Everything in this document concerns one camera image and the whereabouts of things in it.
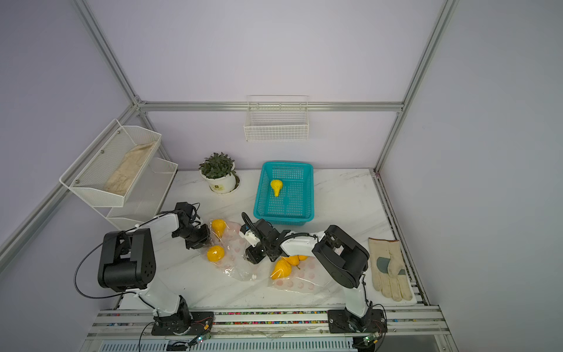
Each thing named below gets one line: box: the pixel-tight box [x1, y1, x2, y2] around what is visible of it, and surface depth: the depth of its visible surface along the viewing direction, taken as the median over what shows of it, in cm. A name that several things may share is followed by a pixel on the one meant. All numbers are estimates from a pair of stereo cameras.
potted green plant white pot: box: [198, 151, 241, 194], surface depth 100 cm
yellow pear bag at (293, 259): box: [282, 254, 300, 267], surface depth 87 cm
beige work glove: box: [368, 237, 413, 303], surface depth 84 cm
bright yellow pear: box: [270, 179, 283, 198], surface depth 110 cm
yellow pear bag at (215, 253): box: [206, 244, 226, 262], surface depth 88 cm
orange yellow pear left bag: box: [211, 218, 227, 239], surface depth 95 cm
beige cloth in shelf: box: [104, 141, 155, 196], surface depth 81 cm
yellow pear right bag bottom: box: [271, 256, 292, 281], surface depth 82 cm
